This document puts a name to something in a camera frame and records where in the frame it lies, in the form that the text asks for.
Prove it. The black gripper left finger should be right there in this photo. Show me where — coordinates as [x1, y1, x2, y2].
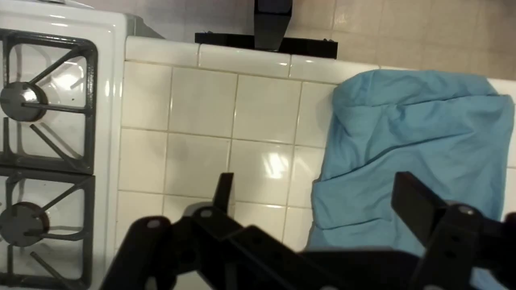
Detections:
[100, 173, 304, 290]

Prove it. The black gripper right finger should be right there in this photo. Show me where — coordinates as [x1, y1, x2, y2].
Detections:
[391, 171, 516, 290]

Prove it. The blue cloth towel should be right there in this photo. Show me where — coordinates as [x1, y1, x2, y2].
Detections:
[305, 68, 516, 290]

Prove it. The black cast iron burner grate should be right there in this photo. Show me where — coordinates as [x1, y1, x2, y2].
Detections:
[0, 29, 100, 176]
[0, 168, 97, 290]

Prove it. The round metal burner cap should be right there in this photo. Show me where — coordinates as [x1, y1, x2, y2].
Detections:
[0, 81, 50, 124]
[0, 202, 52, 248]

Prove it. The white gas stove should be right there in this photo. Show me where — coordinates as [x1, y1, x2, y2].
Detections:
[0, 0, 163, 290]

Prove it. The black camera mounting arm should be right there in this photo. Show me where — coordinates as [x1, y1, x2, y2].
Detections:
[254, 0, 294, 53]

